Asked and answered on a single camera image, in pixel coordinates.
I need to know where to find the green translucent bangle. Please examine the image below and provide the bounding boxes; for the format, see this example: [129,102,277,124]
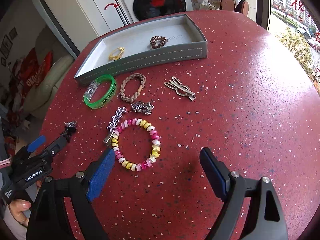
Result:
[83,74,117,109]

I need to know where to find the yellow cord hair tie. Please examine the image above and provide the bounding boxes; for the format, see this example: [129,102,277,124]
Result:
[108,46,125,62]

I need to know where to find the grey jewelry tray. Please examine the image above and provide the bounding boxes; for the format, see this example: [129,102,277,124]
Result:
[74,14,208,86]

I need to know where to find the brown braided bracelet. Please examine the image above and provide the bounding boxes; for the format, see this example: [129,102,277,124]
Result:
[119,73,147,104]

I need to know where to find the red handled mop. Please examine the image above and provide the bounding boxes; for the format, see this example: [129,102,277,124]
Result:
[104,0,130,26]

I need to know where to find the pink yellow spiral hair tie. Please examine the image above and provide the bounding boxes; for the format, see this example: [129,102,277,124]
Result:
[111,117,162,172]

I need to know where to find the red cushion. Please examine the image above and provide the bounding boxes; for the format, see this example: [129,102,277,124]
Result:
[21,48,53,89]

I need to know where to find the brown chair right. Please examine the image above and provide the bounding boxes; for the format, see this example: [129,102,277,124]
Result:
[234,0,249,16]

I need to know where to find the cream leather sofa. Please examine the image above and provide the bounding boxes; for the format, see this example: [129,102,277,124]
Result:
[23,26,74,119]

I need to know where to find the silver crystal brooch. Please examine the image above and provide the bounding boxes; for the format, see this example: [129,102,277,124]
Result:
[131,101,154,115]

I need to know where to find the silver star hair clip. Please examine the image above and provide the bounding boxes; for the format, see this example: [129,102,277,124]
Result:
[103,106,127,144]

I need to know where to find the brown chair left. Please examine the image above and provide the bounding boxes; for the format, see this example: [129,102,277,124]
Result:
[220,0,235,11]

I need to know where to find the person left hand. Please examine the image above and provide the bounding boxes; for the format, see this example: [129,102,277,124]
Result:
[9,199,31,227]

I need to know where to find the brown chair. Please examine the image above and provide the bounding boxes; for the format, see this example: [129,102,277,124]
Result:
[234,0,249,16]
[220,0,235,11]

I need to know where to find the black picture frames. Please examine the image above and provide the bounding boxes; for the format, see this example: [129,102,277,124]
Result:
[1,27,17,66]

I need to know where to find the brown spiral hair tie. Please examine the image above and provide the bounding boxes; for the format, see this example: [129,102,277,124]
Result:
[150,35,169,50]

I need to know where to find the black hair claw clip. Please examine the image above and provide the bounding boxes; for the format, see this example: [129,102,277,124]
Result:
[60,121,77,142]

